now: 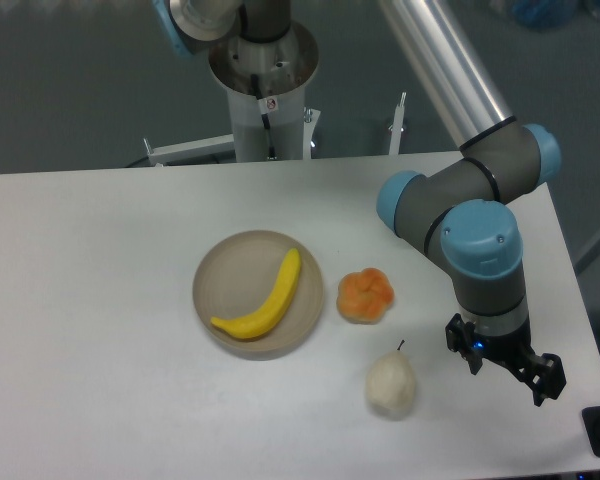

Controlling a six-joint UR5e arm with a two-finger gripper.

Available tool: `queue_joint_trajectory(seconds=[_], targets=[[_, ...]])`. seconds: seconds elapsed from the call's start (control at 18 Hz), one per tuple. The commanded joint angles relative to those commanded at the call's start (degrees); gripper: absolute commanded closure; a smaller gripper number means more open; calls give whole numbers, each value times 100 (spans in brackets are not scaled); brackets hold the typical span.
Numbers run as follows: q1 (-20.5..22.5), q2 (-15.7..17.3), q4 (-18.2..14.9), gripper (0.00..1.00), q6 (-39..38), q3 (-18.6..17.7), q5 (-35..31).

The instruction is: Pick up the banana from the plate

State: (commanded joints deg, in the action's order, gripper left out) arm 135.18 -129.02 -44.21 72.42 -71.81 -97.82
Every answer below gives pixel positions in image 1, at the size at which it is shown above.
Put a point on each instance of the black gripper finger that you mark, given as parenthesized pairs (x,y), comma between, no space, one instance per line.
(461,338)
(543,374)

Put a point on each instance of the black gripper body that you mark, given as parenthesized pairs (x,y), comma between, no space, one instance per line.
(513,347)

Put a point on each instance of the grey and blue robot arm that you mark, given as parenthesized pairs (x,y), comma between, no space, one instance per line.
(458,218)

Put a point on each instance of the yellow banana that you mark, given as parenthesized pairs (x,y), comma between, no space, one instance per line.
(267,316)

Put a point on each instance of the beige round plate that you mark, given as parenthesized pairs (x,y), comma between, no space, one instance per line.
(235,277)

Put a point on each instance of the pale white pear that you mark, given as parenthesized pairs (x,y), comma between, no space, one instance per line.
(390,385)

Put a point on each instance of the orange knotted bread roll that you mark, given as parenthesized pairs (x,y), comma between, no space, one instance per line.
(365,296)

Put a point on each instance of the white metal upright bracket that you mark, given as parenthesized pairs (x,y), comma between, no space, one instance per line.
(397,125)

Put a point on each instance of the white metal frame bracket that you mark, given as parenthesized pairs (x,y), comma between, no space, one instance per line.
(192,152)

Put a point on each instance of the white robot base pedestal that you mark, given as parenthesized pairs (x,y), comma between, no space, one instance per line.
(265,85)

